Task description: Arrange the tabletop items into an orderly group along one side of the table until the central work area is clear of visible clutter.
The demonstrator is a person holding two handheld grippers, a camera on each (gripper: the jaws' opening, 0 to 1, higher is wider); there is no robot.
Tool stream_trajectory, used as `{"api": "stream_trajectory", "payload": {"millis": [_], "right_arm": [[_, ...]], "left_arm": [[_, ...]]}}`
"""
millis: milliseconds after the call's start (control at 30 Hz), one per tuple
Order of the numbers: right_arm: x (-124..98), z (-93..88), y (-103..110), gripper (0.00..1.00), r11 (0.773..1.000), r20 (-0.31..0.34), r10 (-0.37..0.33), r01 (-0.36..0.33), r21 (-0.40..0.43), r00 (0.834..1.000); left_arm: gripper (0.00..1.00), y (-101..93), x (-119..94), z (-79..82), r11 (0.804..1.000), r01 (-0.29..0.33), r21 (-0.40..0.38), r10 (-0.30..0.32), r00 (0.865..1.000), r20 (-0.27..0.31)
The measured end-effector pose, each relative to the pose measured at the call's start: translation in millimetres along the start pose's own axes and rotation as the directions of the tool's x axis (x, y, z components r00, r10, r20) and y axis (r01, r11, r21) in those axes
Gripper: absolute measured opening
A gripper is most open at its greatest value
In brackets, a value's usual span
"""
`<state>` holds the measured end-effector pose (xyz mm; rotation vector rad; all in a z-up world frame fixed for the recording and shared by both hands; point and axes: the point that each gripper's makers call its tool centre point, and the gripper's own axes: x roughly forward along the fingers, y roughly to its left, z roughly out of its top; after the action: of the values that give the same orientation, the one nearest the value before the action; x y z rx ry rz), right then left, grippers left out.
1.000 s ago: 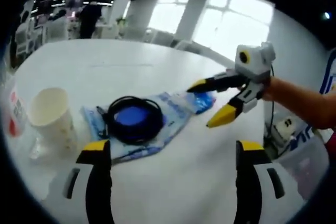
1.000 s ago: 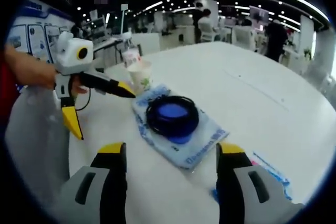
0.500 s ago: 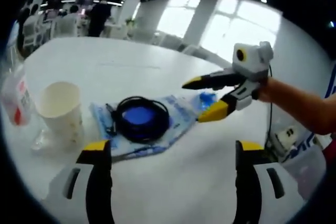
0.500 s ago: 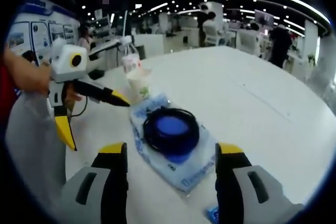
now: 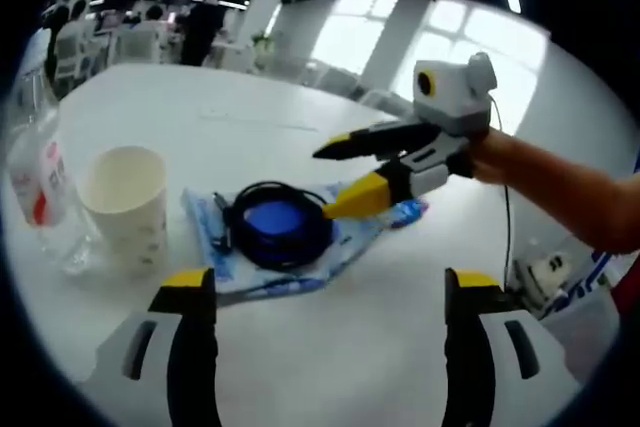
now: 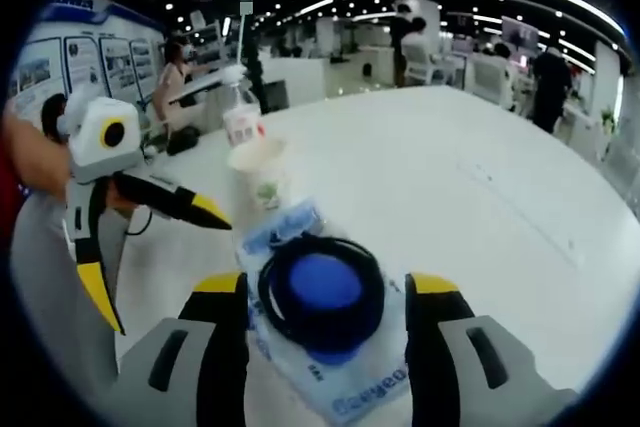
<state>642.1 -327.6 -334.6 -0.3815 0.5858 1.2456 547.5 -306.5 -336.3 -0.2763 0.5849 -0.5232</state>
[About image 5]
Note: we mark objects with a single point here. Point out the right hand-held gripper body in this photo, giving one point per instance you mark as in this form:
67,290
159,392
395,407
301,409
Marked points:
455,97

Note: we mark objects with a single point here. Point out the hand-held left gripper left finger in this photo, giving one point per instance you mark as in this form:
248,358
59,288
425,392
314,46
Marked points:
155,372

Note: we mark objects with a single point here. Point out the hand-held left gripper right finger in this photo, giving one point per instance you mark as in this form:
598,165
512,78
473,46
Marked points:
500,377

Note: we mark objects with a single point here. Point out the large pale blue packet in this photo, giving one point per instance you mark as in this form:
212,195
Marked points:
350,242

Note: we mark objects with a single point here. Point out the white paper cup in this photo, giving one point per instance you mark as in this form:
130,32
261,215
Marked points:
130,227

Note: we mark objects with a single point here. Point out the clear water bottle red label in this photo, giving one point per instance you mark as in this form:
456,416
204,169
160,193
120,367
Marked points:
45,182

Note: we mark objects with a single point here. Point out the large bright window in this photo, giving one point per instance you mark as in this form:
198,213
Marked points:
470,47
350,37

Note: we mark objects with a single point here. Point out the white power adapter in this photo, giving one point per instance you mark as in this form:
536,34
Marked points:
550,267

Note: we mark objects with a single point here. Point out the potted plant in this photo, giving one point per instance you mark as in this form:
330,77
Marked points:
264,43

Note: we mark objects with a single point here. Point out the white table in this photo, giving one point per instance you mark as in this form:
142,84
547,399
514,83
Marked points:
350,347

